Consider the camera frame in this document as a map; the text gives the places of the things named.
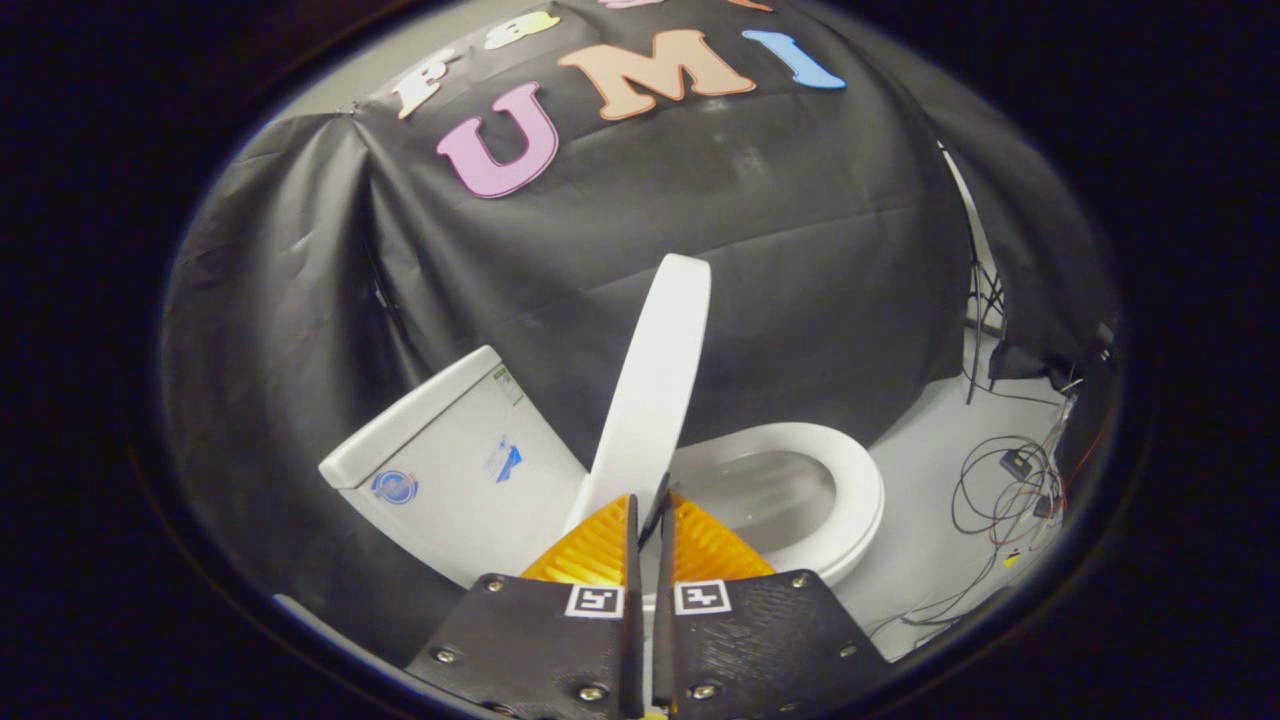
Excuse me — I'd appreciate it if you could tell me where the white toilet tank cover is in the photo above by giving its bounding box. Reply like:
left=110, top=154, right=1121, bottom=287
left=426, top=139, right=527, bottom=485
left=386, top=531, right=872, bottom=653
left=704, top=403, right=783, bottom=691
left=320, top=345, right=506, bottom=491

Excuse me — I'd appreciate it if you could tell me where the white toilet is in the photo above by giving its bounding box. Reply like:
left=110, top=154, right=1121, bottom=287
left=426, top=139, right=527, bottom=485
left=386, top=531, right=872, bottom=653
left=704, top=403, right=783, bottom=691
left=320, top=345, right=886, bottom=601

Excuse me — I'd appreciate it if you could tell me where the white toilet lid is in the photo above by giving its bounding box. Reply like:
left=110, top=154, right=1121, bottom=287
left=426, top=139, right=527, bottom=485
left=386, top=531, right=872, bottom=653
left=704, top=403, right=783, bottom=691
left=565, top=253, right=713, bottom=536

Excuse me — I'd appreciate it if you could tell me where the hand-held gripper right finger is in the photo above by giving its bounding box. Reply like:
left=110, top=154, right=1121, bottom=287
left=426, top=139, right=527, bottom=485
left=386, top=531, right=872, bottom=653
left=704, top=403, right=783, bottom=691
left=652, top=490, right=891, bottom=720

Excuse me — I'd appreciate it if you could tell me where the white toilet seat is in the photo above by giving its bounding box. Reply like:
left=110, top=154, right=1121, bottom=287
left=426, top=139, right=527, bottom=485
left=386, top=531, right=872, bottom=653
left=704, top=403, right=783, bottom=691
left=670, top=422, right=886, bottom=586

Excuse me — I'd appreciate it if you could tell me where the black backdrop cloth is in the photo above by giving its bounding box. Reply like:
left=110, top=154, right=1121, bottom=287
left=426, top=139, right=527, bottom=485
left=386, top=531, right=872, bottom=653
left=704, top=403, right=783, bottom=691
left=160, top=0, right=1121, bottom=661

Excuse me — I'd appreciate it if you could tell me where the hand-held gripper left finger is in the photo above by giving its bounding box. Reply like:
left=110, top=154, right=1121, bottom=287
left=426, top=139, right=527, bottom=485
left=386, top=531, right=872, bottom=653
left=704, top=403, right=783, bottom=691
left=405, top=493, right=646, bottom=720

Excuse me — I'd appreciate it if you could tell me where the tangle of thin cables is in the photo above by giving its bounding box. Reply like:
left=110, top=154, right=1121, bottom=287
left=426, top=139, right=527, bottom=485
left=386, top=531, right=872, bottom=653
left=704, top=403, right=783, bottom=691
left=870, top=380, right=1086, bottom=641

